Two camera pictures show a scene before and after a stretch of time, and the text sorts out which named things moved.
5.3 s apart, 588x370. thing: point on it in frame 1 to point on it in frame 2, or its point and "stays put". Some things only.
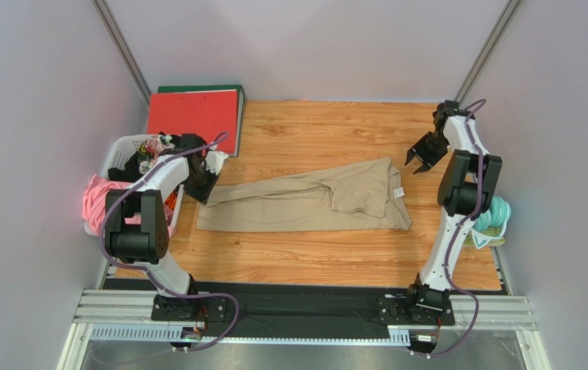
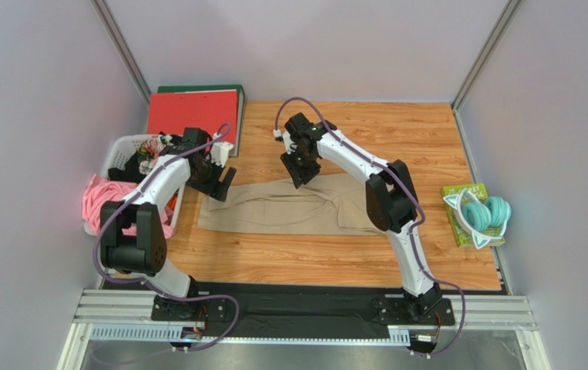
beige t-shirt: [365, 196] stays put
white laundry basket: [120, 145] stays put
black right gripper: [431, 146] to [300, 163]
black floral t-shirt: [132, 169] stays put
